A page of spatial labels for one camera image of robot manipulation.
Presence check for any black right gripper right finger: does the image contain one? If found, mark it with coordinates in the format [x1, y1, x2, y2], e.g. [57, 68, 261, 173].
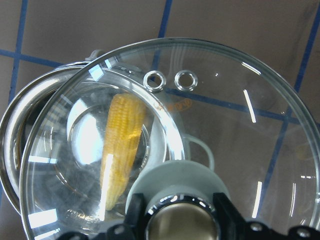
[212, 192, 320, 240]

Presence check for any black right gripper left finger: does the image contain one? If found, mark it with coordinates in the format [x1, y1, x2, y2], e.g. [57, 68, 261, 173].
[57, 193, 146, 240]

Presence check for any yellow corn cob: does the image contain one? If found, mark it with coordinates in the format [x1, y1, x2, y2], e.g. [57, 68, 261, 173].
[100, 93, 146, 211]

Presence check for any pale green electric pot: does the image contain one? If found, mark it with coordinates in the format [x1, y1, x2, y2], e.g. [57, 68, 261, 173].
[0, 49, 216, 226]

